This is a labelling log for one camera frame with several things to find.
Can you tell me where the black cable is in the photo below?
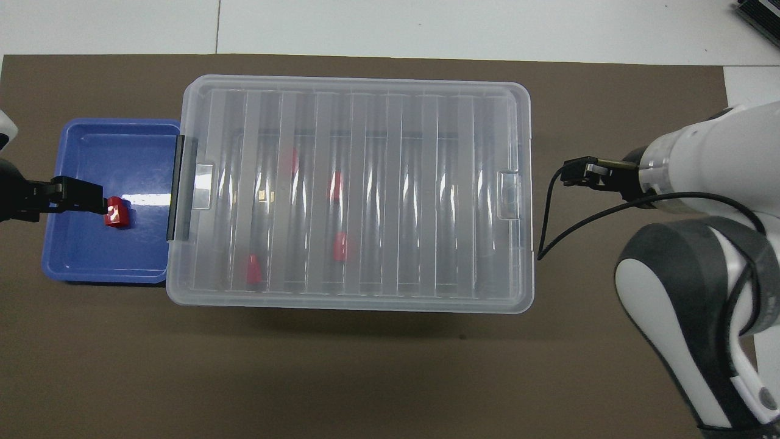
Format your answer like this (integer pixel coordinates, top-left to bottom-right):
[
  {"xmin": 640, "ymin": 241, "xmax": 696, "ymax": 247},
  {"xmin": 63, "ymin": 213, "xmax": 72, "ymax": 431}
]
[{"xmin": 536, "ymin": 163, "xmax": 768, "ymax": 342}]

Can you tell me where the clear plastic storage box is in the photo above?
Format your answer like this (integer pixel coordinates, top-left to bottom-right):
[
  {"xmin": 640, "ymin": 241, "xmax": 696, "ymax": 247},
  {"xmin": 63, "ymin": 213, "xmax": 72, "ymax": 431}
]
[{"xmin": 166, "ymin": 76, "xmax": 534, "ymax": 314}]

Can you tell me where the dark ribbed device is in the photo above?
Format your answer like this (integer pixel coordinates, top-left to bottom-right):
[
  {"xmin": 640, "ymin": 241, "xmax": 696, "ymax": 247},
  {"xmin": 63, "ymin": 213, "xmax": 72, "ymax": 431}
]
[{"xmin": 734, "ymin": 0, "xmax": 780, "ymax": 32}]

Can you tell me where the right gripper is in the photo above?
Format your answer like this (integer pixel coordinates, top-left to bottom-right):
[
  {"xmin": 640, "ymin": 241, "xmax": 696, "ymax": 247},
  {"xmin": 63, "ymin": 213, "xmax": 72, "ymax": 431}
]
[{"xmin": 611, "ymin": 146, "xmax": 650, "ymax": 205}]

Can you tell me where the clear ribbed plastic lid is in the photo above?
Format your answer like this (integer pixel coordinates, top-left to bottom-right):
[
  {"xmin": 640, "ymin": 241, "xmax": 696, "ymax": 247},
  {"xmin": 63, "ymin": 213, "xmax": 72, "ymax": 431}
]
[{"xmin": 166, "ymin": 74, "xmax": 535, "ymax": 315}]

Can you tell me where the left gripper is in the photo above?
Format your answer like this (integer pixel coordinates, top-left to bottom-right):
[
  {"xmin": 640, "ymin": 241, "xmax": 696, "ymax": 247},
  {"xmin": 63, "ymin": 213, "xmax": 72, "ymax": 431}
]
[{"xmin": 0, "ymin": 157, "xmax": 29, "ymax": 224}]

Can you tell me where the blue plastic tray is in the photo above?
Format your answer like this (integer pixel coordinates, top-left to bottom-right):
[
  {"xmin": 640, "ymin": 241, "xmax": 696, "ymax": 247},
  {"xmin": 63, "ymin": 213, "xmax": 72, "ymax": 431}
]
[{"xmin": 41, "ymin": 118, "xmax": 182, "ymax": 286}]

